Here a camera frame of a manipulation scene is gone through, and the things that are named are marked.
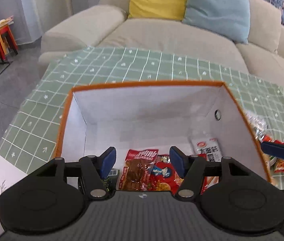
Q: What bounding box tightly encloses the red striped crisps packet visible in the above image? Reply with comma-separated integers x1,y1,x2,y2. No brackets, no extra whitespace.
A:
270,157,284,174

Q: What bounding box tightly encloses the dark green seaweed packet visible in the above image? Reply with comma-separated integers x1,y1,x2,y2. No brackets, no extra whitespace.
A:
102,169,120,192

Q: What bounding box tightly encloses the clear packet red label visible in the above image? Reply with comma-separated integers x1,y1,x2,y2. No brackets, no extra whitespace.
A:
260,134,284,159

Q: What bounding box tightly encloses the brown dried tofu packet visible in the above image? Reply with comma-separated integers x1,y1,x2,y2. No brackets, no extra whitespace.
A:
118,149,159,192

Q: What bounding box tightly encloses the clear nuts packet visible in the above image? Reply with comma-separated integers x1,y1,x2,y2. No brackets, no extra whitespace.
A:
245,110,268,141

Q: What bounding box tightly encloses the red spicy strips packet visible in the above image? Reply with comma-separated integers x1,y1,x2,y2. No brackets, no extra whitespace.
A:
147,154,183,195

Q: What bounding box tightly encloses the green checkered tablecloth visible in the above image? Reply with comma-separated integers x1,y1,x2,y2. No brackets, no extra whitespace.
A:
0,47,284,193

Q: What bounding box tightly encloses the orange cardboard box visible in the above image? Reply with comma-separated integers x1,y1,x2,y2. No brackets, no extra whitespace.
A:
54,80,271,182

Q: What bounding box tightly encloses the beige sofa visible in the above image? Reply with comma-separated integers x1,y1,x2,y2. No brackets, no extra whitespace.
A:
39,0,284,87

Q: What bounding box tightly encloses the beige back cushion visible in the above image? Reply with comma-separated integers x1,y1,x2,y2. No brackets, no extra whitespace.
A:
247,0,281,54

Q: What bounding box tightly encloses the light blue cushion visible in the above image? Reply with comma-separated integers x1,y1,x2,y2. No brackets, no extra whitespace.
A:
182,0,250,44

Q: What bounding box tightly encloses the red orange stool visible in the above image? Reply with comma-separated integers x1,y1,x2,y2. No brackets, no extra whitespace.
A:
0,25,18,63

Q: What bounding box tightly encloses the white door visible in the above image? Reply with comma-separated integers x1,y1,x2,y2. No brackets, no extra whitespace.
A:
21,0,73,44

